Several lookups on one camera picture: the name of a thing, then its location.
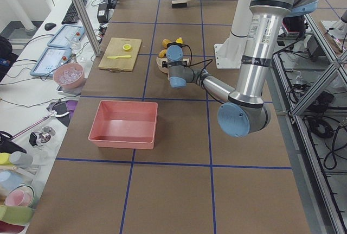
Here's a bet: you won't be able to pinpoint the beige hand brush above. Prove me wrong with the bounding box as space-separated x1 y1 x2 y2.
171 0 194 9

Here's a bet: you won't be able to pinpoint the yellow lemon slices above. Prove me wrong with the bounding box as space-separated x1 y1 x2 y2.
122 43 132 51

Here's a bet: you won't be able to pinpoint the black computer mouse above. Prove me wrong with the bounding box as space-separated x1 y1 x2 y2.
44 22 56 31

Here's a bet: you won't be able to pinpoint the black keyboard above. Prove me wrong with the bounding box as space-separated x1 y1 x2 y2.
61 2 79 24

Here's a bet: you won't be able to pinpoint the teach pendant tablet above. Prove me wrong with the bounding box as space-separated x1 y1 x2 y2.
30 47 72 77
47 24 85 48

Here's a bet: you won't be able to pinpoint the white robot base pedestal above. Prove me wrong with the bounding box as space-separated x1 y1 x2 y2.
214 0 253 69

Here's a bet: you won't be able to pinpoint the pink bowl with ice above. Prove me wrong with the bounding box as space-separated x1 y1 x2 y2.
53 63 85 89

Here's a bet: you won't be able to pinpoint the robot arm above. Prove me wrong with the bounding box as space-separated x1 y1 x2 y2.
166 0 318 137

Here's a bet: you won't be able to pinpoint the near teach pendant tablet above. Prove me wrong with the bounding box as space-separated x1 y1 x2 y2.
30 47 72 77

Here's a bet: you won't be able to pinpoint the stacked pastel cups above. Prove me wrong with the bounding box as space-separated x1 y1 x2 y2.
1 151 38 233

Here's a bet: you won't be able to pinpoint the pink plastic bin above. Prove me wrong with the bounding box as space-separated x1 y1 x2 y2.
88 100 158 150

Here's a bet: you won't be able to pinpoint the bamboo cutting board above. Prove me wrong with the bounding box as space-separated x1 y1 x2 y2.
98 37 142 72

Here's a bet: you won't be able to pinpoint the yellow plastic knife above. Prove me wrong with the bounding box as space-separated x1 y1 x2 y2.
107 55 132 60

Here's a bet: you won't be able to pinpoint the far teach pendant tablet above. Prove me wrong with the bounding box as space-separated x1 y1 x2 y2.
47 24 85 48

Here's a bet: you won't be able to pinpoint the aluminium frame post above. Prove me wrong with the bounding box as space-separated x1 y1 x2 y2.
72 0 101 56

